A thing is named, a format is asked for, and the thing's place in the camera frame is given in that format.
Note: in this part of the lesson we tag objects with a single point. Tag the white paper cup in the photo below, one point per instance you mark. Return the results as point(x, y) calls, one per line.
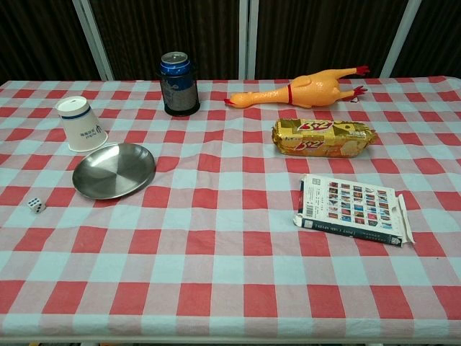
point(83, 126)

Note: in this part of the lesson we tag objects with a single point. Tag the white die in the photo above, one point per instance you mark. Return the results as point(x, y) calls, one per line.
point(36, 205)

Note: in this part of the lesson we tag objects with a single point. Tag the silver metal plate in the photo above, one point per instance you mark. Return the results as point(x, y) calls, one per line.
point(115, 173)

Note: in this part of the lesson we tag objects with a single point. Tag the blue soda can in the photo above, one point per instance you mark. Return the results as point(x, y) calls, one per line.
point(182, 99)

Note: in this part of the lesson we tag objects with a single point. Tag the gold biscuit packet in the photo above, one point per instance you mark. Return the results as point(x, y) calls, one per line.
point(320, 140)

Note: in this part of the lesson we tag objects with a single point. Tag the red white checkered tablecloth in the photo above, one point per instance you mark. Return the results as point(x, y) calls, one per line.
point(230, 270)

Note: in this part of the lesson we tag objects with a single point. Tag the blue drink can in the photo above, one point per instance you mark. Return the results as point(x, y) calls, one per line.
point(175, 66)

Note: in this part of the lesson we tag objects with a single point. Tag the yellow rubber chicken toy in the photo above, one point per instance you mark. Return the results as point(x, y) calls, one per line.
point(317, 88)

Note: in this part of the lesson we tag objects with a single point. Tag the postcard box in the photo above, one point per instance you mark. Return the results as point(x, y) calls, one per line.
point(353, 205)

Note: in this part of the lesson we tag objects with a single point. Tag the dark corrugated partition panel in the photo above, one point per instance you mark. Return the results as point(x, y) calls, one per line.
point(36, 36)
point(162, 25)
point(439, 36)
point(324, 32)

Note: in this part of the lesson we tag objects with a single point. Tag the white partition post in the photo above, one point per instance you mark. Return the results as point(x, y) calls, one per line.
point(94, 43)
point(399, 39)
point(248, 39)

